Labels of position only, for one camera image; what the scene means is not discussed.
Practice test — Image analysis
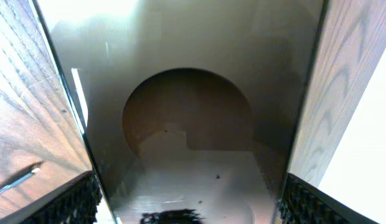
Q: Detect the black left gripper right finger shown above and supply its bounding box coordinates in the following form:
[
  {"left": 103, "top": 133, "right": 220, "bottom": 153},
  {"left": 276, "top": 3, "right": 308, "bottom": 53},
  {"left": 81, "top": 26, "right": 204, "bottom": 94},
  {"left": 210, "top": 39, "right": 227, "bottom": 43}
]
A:
[{"left": 278, "top": 174, "right": 376, "bottom": 224}]

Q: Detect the black charger cable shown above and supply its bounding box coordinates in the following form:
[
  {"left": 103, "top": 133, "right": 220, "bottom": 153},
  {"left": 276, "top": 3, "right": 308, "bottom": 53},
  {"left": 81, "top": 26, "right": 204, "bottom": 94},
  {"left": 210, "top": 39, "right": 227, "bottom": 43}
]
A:
[{"left": 0, "top": 166, "right": 41, "bottom": 198}]

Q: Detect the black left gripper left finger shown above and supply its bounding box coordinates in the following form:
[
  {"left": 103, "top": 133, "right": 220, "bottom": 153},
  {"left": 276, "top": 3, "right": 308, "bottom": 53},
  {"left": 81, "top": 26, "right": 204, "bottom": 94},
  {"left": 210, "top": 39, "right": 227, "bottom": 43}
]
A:
[{"left": 12, "top": 171, "right": 102, "bottom": 224}]

